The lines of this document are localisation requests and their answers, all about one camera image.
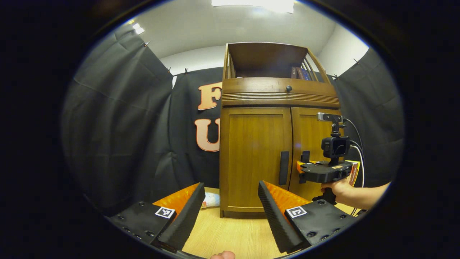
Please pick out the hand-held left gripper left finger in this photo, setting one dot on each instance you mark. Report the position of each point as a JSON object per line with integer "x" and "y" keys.
{"x": 188, "y": 219}

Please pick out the wooden cabinet drawer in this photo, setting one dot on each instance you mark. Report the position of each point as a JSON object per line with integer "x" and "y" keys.
{"x": 258, "y": 88}

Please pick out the black backdrop cloth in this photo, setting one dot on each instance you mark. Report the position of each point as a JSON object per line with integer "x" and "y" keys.
{"x": 118, "y": 126}

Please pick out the yellow book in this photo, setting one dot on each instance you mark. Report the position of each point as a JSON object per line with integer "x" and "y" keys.
{"x": 355, "y": 172}

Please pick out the wooden double-door shoe cabinet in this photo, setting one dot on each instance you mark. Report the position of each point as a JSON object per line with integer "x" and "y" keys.
{"x": 266, "y": 57}

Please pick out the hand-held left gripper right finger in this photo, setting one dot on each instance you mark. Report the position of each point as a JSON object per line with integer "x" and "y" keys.
{"x": 275, "y": 219}

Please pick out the large ceiling light panel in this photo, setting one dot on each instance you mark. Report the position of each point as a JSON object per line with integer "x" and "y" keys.
{"x": 251, "y": 4}

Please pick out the blue shelf book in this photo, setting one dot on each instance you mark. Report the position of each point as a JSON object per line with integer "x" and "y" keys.
{"x": 305, "y": 75}

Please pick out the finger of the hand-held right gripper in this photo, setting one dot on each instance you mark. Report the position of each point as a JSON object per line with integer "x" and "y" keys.
{"x": 300, "y": 166}

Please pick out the wooden shoe cabinet door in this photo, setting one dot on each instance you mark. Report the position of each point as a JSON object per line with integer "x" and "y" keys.
{"x": 309, "y": 133}
{"x": 251, "y": 151}

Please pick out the small ceiling light panel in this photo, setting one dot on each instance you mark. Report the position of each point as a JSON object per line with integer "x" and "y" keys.
{"x": 138, "y": 28}

